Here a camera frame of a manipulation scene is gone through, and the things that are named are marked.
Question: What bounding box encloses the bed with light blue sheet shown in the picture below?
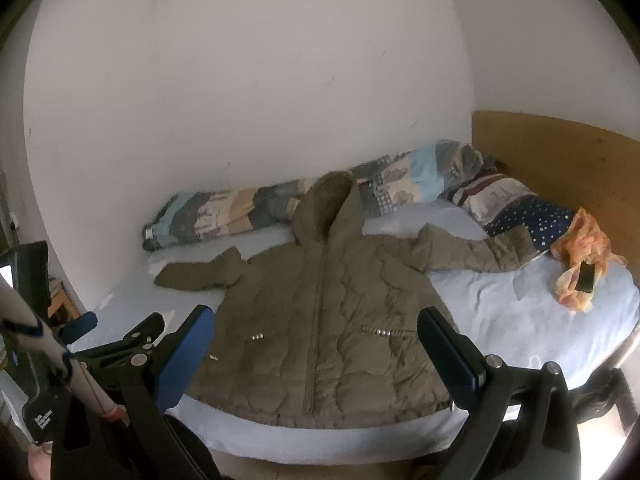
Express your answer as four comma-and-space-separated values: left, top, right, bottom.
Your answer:
67, 195, 640, 466

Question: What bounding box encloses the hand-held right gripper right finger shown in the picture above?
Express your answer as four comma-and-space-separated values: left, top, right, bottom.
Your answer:
410, 306, 583, 480

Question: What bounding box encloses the orange patterned cloth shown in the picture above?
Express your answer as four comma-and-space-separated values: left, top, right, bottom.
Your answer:
550, 207, 628, 313

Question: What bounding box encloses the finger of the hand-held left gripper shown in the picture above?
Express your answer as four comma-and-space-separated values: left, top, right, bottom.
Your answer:
59, 311, 99, 348
75, 312, 167, 361

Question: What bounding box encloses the dark cloth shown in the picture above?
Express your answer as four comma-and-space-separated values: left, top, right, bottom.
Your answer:
570, 367, 636, 426

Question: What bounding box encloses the wooden side table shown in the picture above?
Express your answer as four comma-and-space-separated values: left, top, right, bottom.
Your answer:
47, 280, 83, 323

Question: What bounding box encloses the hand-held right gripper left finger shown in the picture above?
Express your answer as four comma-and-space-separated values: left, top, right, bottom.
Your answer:
50, 305, 221, 480

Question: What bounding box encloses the star print pillow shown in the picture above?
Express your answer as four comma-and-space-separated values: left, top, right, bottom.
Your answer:
445, 172, 576, 258

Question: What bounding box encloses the black rectangular object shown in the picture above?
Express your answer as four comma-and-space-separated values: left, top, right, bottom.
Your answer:
575, 262, 598, 295

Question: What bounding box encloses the olive puffer jacket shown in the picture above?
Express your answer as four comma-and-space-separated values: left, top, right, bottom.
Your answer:
154, 170, 551, 431

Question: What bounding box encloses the wooden headboard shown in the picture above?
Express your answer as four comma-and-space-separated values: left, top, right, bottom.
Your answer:
471, 109, 640, 281

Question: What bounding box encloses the patchwork quilt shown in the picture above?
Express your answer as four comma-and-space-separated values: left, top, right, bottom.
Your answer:
141, 139, 496, 252

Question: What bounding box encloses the white striped rod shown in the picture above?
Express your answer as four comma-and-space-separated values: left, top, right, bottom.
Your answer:
0, 277, 126, 423

